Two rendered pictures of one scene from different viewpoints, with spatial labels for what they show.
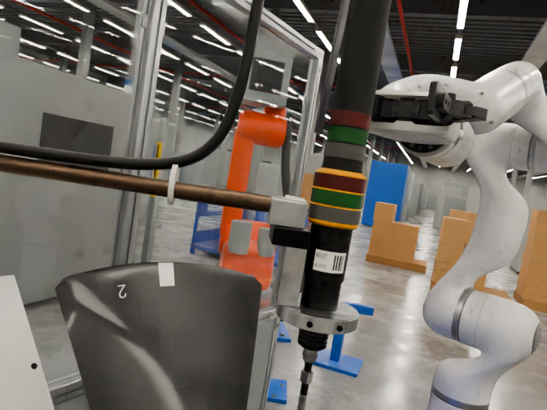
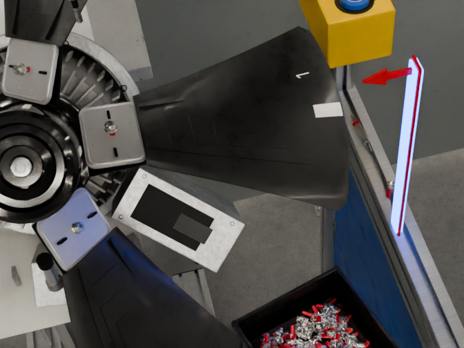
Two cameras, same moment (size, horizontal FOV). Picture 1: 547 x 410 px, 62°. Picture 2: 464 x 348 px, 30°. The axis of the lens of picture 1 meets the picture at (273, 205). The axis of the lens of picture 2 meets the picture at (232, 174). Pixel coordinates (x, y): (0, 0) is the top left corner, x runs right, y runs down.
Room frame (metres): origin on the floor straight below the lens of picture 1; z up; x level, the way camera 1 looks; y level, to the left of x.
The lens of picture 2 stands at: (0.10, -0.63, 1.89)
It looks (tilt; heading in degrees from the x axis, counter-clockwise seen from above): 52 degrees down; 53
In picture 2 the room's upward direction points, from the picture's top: 7 degrees counter-clockwise
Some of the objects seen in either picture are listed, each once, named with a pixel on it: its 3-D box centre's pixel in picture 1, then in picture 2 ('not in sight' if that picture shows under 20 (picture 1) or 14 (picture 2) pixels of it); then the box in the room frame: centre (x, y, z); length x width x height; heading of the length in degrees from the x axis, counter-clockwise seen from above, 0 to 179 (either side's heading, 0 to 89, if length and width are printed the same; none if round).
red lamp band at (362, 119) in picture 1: (350, 120); not in sight; (0.38, -0.05, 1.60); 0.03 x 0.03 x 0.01
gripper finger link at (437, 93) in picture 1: (451, 104); not in sight; (0.46, -0.16, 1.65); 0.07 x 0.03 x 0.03; 150
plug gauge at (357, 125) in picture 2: not in sight; (361, 134); (0.78, -0.08, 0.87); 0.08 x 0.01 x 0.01; 63
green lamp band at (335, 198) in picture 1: (336, 198); not in sight; (0.38, -0.05, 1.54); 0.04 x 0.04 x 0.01
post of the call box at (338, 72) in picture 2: not in sight; (342, 56); (0.84, 0.02, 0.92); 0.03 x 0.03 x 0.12; 60
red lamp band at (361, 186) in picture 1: (339, 182); not in sight; (0.38, -0.05, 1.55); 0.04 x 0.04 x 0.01
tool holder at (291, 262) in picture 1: (314, 261); not in sight; (0.38, -0.04, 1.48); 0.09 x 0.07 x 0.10; 95
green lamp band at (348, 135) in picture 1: (347, 137); not in sight; (0.38, -0.05, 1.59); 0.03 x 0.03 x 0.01
